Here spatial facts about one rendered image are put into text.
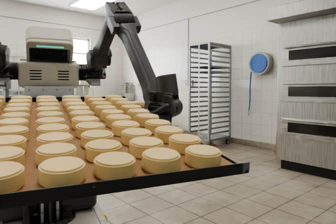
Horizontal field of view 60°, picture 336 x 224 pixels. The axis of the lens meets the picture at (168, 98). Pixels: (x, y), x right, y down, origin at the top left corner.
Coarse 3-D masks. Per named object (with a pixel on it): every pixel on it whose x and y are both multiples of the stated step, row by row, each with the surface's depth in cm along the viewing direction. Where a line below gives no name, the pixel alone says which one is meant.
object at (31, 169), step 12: (60, 108) 73; (132, 120) 64; (72, 132) 52; (36, 144) 45; (168, 144) 48; (84, 156) 41; (180, 156) 43; (24, 168) 35; (36, 168) 36; (180, 168) 38; (192, 168) 38; (36, 180) 32; (84, 180) 33; (96, 180) 33
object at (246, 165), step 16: (144, 176) 32; (160, 176) 33; (176, 176) 34; (192, 176) 35; (208, 176) 36; (16, 192) 27; (32, 192) 28; (48, 192) 28; (64, 192) 29; (80, 192) 30; (96, 192) 30; (112, 192) 31; (0, 208) 27
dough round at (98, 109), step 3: (99, 105) 69; (102, 105) 69; (105, 105) 70; (108, 105) 70; (111, 105) 70; (96, 108) 67; (99, 108) 66; (102, 108) 66; (105, 108) 66; (108, 108) 66; (111, 108) 67; (114, 108) 68; (96, 111) 67; (99, 111) 66; (96, 114) 67; (99, 114) 66
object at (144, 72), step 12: (108, 24) 107; (120, 24) 104; (132, 24) 105; (120, 36) 105; (132, 36) 102; (132, 48) 100; (132, 60) 100; (144, 60) 98; (144, 72) 95; (144, 84) 94; (144, 96) 94
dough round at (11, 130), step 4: (0, 128) 45; (4, 128) 45; (8, 128) 45; (12, 128) 46; (16, 128) 46; (20, 128) 46; (24, 128) 46; (28, 128) 47; (0, 132) 43; (4, 132) 43; (8, 132) 43; (12, 132) 44; (16, 132) 44; (20, 132) 44; (24, 132) 45; (28, 132) 46; (24, 136) 45; (28, 136) 46
